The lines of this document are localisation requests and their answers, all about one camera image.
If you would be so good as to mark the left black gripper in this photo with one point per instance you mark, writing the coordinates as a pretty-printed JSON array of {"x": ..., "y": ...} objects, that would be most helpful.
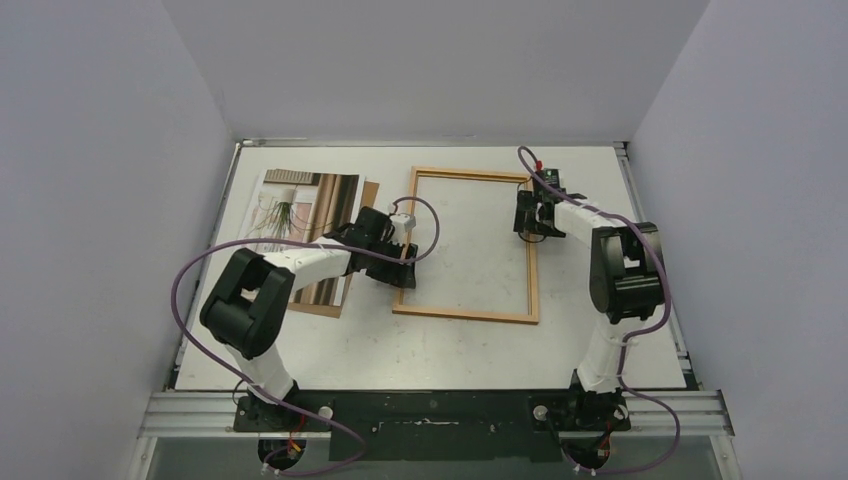
[{"x": 397, "y": 274}]

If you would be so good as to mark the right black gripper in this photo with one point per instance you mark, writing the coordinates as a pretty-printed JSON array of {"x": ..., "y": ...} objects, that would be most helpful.
[{"x": 530, "y": 213}]

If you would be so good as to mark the printed plant photo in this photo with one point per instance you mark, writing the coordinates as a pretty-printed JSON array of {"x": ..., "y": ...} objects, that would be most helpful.
[{"x": 270, "y": 211}]

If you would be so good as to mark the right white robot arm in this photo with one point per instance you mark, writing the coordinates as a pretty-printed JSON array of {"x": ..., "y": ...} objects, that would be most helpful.
[{"x": 623, "y": 282}]

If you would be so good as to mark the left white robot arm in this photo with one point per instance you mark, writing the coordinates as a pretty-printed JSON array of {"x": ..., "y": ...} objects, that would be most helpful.
[{"x": 246, "y": 307}]

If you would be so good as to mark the brown cardboard backing board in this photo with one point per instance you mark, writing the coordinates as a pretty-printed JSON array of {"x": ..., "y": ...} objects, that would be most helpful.
[{"x": 368, "y": 199}]

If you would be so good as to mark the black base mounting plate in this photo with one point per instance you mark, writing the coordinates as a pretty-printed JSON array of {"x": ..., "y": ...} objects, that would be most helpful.
[{"x": 440, "y": 425}]

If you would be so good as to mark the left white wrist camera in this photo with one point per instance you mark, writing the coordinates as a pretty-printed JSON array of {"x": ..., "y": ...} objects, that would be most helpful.
[{"x": 403, "y": 222}]

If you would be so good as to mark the wooden picture frame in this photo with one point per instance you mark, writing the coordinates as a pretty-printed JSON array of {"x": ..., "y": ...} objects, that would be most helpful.
[{"x": 531, "y": 317}]

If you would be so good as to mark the aluminium rail front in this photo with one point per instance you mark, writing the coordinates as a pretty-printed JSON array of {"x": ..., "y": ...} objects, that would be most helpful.
[{"x": 187, "y": 414}]

